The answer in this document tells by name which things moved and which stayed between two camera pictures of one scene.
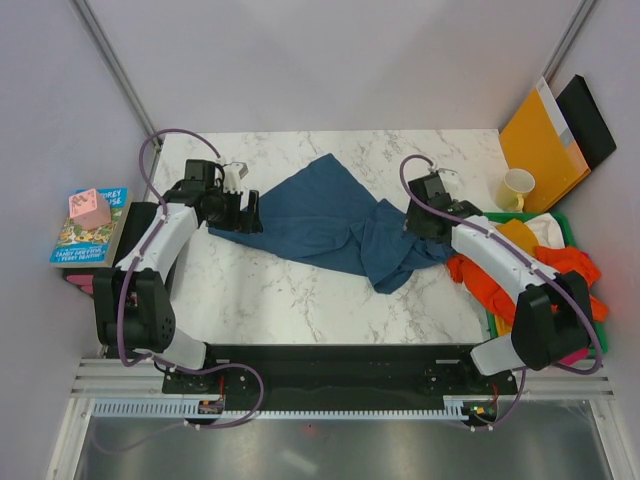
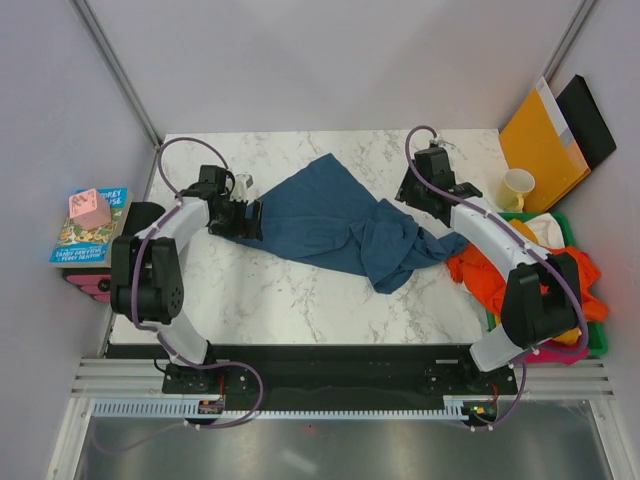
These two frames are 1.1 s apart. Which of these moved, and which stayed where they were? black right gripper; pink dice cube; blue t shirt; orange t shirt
Moved: black right gripper
Stayed: orange t shirt; blue t shirt; pink dice cube
